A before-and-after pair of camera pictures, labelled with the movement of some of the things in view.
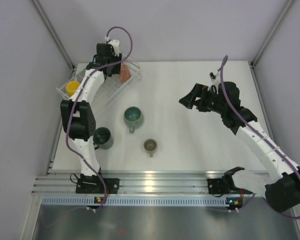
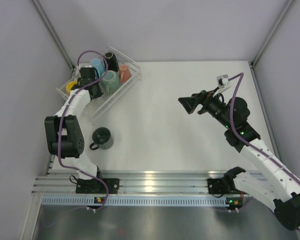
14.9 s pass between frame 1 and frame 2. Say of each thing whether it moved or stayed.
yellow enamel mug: stayed
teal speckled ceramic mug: moved
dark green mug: stayed
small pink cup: stayed
